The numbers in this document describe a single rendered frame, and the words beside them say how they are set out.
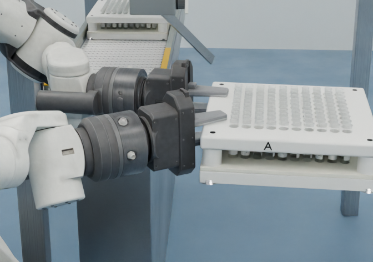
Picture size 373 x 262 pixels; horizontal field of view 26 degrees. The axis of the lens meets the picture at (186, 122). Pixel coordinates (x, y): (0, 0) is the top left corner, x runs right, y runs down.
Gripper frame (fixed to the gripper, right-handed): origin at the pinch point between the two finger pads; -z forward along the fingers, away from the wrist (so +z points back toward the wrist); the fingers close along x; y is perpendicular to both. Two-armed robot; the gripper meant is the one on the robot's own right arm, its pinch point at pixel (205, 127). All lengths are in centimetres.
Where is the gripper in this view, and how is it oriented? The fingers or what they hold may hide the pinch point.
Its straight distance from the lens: 115.7
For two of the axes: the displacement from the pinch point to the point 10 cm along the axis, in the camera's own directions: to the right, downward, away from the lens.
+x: 0.2, 9.4, 3.5
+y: 4.5, 3.0, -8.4
